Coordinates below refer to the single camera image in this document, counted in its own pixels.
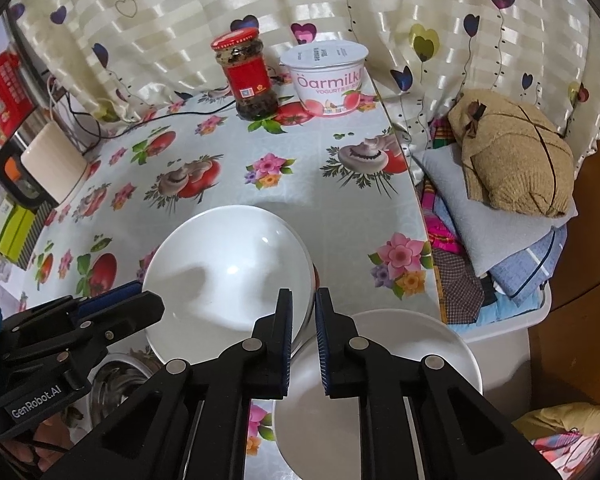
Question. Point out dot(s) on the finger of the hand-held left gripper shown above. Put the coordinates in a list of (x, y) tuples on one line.
[(111, 294), (135, 310)]

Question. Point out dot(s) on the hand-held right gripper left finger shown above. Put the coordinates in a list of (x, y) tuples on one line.
[(286, 355)]

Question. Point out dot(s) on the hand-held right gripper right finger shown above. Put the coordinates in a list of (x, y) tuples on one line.
[(322, 355)]

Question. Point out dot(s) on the stainless steel bowl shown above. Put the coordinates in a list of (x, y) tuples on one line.
[(120, 385)]

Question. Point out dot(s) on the white bowl with blue stripe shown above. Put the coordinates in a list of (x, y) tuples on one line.
[(410, 340), (220, 270)]

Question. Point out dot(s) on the person's left hand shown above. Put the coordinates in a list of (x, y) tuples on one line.
[(55, 430)]

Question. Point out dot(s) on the zigzag patterned box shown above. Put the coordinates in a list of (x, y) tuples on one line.
[(32, 245)]

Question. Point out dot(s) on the lime green box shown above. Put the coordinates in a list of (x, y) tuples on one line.
[(12, 230)]

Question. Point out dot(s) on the cream electric kettle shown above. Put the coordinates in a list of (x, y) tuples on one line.
[(55, 160)]

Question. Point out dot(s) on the dark plaid cloth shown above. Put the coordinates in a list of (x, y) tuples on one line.
[(457, 285)]

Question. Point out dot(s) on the colourful striped cloth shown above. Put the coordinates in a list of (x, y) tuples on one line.
[(442, 230)]

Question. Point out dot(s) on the vegetable print tablecloth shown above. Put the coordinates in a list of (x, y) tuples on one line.
[(305, 180)]

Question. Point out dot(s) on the white plastic bin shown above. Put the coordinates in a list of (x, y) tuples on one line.
[(510, 325)]

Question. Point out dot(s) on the red packet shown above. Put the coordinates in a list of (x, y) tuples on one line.
[(5, 95)]

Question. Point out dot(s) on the blue folded cloth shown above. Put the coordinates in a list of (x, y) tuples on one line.
[(530, 265)]

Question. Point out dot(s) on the yellow cloth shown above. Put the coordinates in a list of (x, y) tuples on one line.
[(560, 417)]

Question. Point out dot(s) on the glass jar with red lid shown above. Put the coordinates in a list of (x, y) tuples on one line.
[(245, 80)]

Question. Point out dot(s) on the pink printed cloth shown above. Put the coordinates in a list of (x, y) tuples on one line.
[(565, 455)]

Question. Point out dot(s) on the white pink yogurt cup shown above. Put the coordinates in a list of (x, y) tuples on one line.
[(325, 85)]

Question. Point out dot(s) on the tan knit garment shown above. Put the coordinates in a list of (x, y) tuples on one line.
[(510, 155)]

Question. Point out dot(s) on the cream heart print curtain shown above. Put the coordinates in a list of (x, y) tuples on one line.
[(180, 20)]

